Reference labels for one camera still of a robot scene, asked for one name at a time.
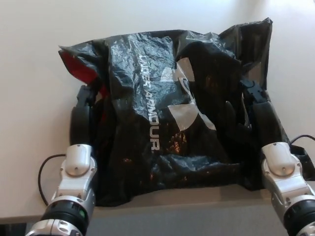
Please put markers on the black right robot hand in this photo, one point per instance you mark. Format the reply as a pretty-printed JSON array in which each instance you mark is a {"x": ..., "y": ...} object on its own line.
[{"x": 268, "y": 120}]

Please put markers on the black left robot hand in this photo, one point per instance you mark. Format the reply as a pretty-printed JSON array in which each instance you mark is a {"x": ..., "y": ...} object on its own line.
[{"x": 80, "y": 123}]

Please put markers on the black Under Armour plastic bag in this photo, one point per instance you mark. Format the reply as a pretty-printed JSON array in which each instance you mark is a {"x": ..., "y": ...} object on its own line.
[{"x": 157, "y": 103}]

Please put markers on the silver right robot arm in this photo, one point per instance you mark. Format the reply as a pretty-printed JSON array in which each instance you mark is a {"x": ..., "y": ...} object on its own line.
[{"x": 283, "y": 169}]

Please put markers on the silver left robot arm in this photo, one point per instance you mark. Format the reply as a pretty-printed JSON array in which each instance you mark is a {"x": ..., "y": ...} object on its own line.
[{"x": 73, "y": 177}]

